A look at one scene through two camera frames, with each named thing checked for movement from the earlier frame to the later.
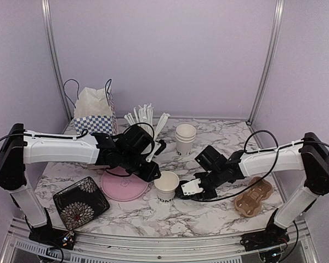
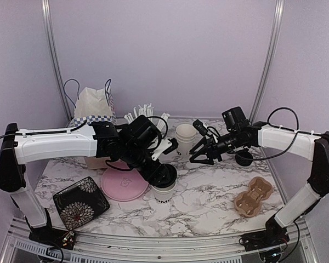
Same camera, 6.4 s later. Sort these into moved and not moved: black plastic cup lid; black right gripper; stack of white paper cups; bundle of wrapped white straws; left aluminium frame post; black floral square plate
Moved: black plastic cup lid; black right gripper
Not moved: stack of white paper cups; bundle of wrapped white straws; black floral square plate; left aluminium frame post
